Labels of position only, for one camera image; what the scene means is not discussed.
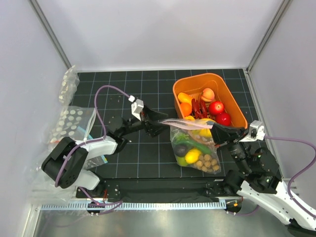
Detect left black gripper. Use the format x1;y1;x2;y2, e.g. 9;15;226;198
120;103;170;137

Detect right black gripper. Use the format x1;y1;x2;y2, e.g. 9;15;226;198
206;120;252;173

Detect yellow mango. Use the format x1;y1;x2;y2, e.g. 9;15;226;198
198;118;215;138

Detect pink dotted zip bag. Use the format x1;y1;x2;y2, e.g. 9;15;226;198
160;118;221;174

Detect brown longan cluster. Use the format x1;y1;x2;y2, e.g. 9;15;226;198
193;154;221;173

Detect yellow lemon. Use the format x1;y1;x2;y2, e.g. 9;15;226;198
185;148;202;164

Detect green chili pepper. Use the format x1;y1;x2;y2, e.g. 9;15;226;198
174;140;212;155

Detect dark purple fruit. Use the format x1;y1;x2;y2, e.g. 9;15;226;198
174;144;189;158

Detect green apple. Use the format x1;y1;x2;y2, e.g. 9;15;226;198
176;157;189;167

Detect orange plastic basket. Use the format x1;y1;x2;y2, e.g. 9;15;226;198
173;73;248;128

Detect green grapes bunch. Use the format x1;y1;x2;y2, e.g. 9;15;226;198
172;132;190;143

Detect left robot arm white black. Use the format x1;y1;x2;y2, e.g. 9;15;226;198
41;106;168;198

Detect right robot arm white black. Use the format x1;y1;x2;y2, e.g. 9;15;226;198
207;120;316;237

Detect white dotted bag with items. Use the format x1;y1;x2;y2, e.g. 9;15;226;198
47;106;96;147

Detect white dotted bag upright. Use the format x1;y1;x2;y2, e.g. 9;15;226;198
58;65;80;106

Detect crumpled clear plastic bag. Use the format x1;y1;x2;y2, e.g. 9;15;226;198
28;162;75;205

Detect red apple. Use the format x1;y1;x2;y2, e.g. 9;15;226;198
215;112;232;126

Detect red chili peppers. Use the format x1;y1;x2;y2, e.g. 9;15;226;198
192;99;208;119

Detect orange fruit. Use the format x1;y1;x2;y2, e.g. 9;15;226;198
180;103;192;117

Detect yellow bell pepper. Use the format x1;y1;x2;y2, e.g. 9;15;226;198
177;92;193;105

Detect peach fruit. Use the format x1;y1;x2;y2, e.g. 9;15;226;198
200;88;215;103

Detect black grid mat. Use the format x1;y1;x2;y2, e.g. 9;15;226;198
59;69;282;180

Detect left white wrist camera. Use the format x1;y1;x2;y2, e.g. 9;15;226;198
131;99;144;121

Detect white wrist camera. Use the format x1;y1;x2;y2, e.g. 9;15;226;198
131;99;144;121
240;120;266;142

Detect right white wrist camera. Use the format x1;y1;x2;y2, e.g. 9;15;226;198
240;120;266;142

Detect white slotted cable duct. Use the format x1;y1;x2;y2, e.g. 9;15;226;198
40;199;227;211

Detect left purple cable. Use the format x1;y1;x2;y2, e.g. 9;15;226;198
54;85;135;215

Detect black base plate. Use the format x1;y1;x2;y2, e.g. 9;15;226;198
74;176;247;199

